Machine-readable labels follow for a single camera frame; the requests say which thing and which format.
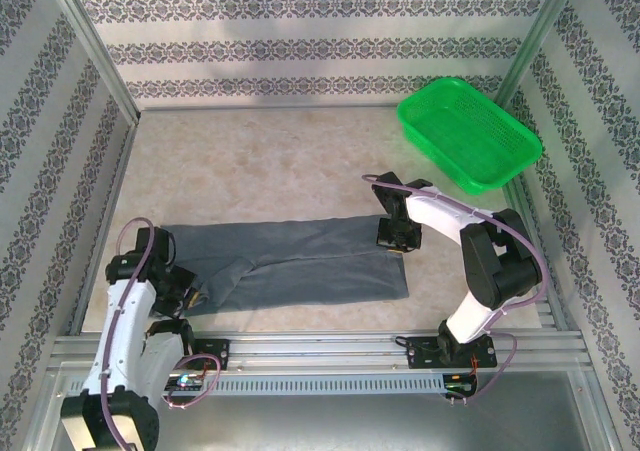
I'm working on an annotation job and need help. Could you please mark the grey trousers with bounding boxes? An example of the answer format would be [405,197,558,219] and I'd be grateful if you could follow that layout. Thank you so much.
[162,213,411,318]

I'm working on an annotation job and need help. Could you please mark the left controller board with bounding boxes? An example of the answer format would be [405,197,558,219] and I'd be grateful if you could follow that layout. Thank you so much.
[163,373,207,393]

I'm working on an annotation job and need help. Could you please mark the controller board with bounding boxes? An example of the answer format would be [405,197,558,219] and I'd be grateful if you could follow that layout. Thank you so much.
[163,373,207,393]
[443,372,480,398]

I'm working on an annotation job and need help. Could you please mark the green plastic basket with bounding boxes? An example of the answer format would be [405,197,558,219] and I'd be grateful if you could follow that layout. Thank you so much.
[396,78,545,195]

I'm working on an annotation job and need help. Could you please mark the right controller board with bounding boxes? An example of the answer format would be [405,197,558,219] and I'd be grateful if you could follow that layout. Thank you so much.
[443,372,480,398]

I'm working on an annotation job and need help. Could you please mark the grey metal base tray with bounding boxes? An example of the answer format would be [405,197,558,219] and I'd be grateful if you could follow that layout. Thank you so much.
[29,360,621,451]

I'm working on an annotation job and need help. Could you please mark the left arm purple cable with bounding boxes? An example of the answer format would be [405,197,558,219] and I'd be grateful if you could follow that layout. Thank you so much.
[102,216,222,451]

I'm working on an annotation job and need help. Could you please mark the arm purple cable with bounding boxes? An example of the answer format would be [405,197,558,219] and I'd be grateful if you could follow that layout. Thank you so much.
[362,172,549,405]
[102,216,222,451]

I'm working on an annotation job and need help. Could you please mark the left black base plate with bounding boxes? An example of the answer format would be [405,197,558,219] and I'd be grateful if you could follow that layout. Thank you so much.
[192,337,233,372]

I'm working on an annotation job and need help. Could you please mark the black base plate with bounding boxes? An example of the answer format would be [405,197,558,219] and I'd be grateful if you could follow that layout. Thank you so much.
[192,337,233,372]
[405,334,499,371]

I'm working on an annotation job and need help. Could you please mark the left aluminium table edge rail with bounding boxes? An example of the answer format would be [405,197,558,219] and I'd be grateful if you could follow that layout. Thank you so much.
[68,114,144,335]

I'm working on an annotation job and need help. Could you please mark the aluminium table edge rail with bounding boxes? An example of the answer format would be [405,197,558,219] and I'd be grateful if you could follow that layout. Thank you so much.
[68,114,144,335]
[504,170,572,332]

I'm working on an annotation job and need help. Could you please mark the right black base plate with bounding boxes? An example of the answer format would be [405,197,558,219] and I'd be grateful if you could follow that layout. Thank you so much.
[405,334,499,371]

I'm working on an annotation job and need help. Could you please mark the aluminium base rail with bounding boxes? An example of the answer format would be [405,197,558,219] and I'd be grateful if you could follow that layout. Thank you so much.
[49,328,589,373]

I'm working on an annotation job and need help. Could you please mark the right aluminium table edge rail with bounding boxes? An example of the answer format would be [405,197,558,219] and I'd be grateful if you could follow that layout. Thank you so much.
[504,170,572,332]

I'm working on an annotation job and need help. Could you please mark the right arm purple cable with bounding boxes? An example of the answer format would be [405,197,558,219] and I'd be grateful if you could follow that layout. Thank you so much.
[362,172,549,405]

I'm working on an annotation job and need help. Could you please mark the slotted grey cable duct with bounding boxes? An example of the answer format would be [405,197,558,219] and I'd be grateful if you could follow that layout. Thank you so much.
[67,373,449,398]

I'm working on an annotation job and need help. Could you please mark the left aluminium frame post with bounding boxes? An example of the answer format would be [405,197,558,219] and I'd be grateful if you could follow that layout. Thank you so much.
[49,0,144,132]

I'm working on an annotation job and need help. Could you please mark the aluminium frame post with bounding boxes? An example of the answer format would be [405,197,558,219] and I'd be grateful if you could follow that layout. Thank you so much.
[497,0,587,106]
[49,0,144,132]

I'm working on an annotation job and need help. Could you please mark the right aluminium frame post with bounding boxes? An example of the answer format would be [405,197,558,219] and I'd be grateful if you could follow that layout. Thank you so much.
[497,0,587,106]

